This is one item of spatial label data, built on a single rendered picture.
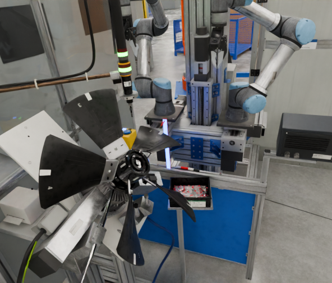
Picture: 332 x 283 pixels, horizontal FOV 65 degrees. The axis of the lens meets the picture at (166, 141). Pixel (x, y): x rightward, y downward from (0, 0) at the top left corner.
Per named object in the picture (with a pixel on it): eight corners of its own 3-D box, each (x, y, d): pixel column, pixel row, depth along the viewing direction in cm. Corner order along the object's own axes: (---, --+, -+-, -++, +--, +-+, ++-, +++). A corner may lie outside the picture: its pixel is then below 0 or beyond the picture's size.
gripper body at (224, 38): (227, 46, 132) (228, 21, 126) (225, 50, 126) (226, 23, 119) (212, 46, 135) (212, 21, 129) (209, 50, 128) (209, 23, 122)
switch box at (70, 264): (67, 252, 140) (55, 223, 128) (91, 259, 135) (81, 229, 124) (56, 266, 132) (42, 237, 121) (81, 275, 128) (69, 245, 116)
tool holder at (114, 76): (115, 102, 95) (110, 75, 90) (113, 95, 100) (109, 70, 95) (139, 97, 96) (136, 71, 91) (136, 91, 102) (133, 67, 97)
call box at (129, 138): (107, 149, 160) (104, 133, 155) (115, 141, 168) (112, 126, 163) (131, 152, 155) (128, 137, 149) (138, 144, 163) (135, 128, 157)
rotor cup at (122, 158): (100, 181, 100) (119, 167, 93) (109, 153, 110) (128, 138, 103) (129, 197, 106) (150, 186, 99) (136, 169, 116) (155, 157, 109)
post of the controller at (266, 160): (259, 183, 140) (264, 152, 130) (259, 179, 142) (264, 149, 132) (265, 183, 139) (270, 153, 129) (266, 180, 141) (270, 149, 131)
